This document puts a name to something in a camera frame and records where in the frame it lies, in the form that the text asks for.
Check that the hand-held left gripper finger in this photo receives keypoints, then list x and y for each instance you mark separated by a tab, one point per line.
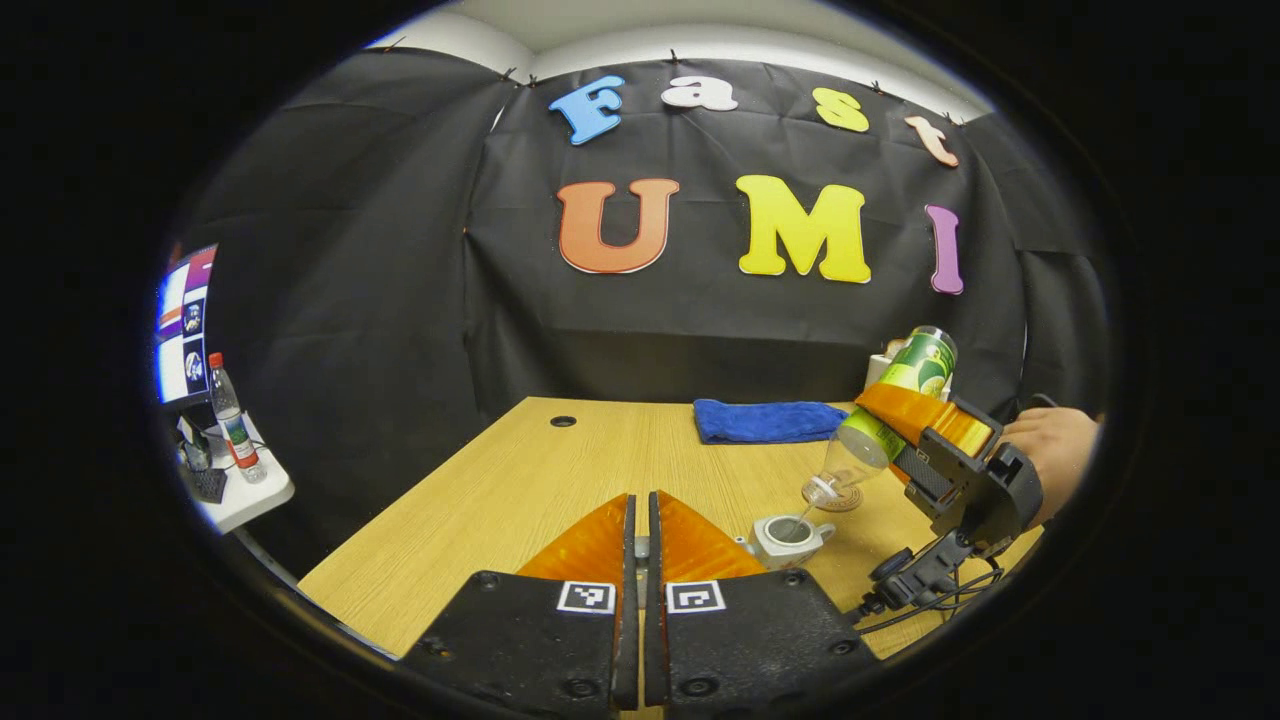
629	600
654	620

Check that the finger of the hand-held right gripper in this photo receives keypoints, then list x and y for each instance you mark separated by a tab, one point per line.
922	475
930	420

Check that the white ceramic teacup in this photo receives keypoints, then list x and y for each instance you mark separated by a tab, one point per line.
775	550

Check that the black keyboard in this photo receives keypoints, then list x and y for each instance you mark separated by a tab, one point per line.
208	485

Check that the green label water bottle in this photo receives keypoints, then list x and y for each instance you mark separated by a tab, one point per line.
925	365

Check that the black backdrop cloth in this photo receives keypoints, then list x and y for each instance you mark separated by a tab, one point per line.
350	300

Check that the round brown coaster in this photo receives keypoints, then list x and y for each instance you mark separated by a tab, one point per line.
850	498

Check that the computer monitor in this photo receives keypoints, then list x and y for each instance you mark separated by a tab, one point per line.
185	330

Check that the blue towel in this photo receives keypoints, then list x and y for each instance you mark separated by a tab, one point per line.
765	420

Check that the white side table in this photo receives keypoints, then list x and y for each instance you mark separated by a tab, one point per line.
255	495

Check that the white toaster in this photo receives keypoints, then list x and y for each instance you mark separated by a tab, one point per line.
878	372

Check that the red cap plastic bottle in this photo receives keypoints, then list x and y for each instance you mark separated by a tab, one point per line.
238	430

